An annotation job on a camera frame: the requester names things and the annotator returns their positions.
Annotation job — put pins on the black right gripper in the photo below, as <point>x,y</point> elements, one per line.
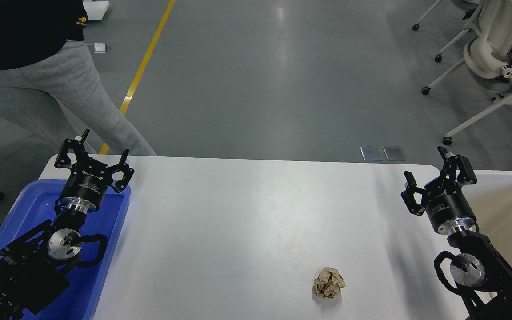
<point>448,210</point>

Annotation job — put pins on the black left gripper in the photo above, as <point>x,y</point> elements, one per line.
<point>86,183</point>

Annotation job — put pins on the brown paper ball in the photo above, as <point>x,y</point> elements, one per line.
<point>328,284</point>

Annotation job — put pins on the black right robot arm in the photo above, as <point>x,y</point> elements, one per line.
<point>479,274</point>

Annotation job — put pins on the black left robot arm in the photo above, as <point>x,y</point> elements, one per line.
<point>34,266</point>

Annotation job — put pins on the right metal floor plate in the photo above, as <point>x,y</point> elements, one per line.
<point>394,153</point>

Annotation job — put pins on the metal floor plate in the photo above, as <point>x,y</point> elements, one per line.
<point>371,153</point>
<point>394,153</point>

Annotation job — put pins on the left metal floor plate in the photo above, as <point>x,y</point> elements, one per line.
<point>371,153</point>

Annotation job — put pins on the person in grey trousers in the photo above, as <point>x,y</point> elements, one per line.
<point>46,67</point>

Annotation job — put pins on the small grey floor device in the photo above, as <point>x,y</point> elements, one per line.
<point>98,47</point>

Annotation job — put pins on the white box on floor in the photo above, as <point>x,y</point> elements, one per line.
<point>96,9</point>

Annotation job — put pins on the white office chair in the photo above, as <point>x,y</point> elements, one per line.
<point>486,55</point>

